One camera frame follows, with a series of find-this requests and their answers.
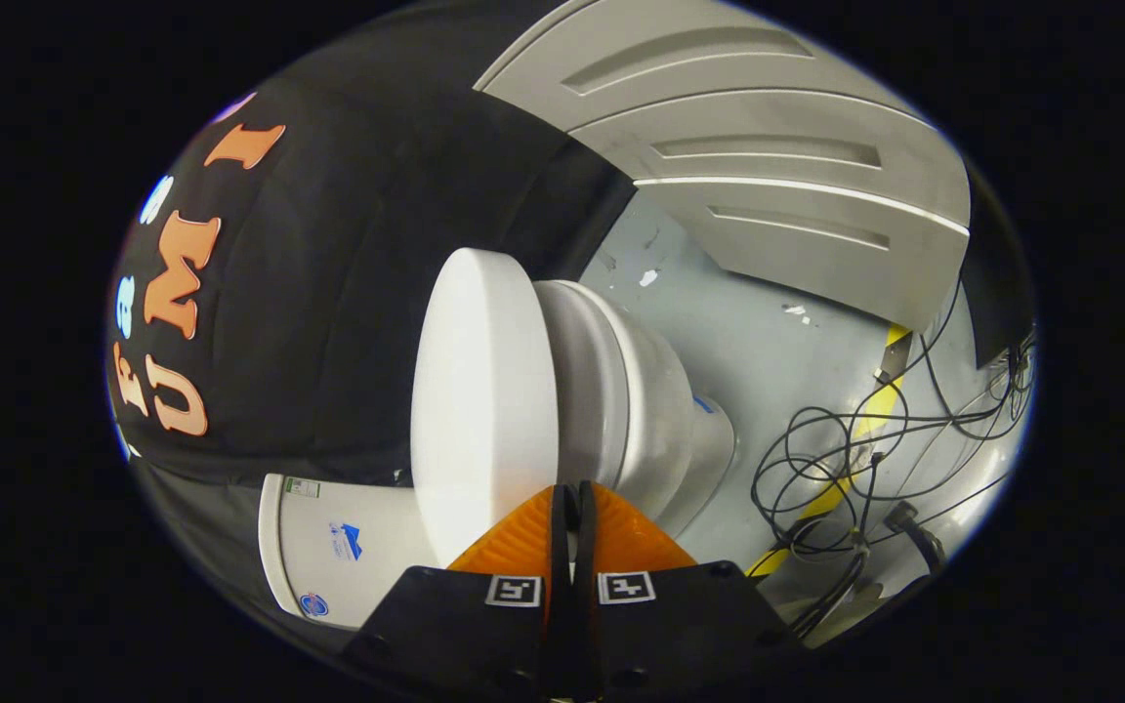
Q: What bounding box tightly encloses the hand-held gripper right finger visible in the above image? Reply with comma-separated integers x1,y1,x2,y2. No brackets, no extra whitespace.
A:
572,480,803,699

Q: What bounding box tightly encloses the yellow black floor tape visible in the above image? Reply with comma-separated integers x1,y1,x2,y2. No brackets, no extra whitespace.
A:
746,324,913,577

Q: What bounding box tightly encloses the white ceramic toilet body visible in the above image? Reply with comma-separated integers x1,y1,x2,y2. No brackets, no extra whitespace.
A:
258,283,739,631

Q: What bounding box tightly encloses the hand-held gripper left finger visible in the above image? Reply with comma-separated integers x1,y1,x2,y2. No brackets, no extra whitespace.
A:
343,481,573,699

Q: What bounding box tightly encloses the white plastic drawer cabinet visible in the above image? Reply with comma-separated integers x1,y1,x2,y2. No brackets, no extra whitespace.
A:
473,0,972,333

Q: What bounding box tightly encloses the tangle of floor cables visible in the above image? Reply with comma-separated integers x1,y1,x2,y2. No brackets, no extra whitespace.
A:
750,273,1037,641

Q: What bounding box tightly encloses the black backdrop cloth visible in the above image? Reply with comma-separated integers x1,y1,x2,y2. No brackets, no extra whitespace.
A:
105,0,637,645

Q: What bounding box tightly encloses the white toilet lid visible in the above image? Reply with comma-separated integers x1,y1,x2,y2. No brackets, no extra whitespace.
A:
411,247,561,569

